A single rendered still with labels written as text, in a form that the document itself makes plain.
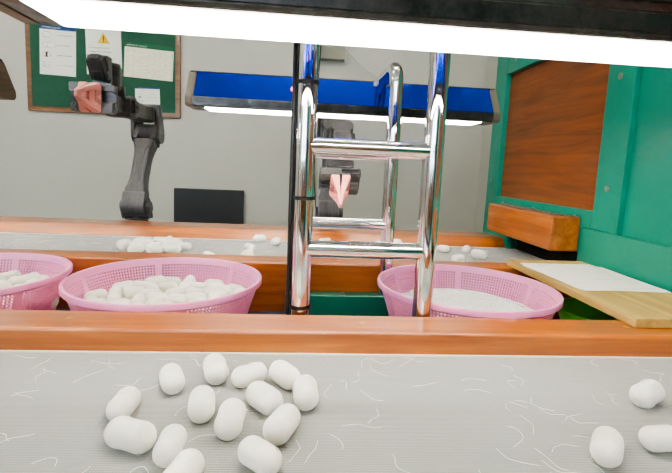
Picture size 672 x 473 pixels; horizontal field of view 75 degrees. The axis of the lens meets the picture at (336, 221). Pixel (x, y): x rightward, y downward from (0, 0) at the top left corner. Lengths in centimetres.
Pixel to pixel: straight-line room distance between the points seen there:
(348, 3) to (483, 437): 33
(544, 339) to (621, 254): 39
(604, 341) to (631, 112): 46
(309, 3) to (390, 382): 33
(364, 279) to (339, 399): 42
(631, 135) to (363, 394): 67
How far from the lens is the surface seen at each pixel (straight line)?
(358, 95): 90
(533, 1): 37
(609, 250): 93
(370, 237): 117
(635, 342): 61
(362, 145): 51
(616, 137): 94
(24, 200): 346
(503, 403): 44
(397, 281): 76
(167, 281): 78
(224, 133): 305
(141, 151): 155
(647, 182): 88
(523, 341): 54
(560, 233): 98
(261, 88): 90
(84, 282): 74
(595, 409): 47
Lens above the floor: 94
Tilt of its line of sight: 7 degrees down
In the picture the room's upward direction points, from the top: 3 degrees clockwise
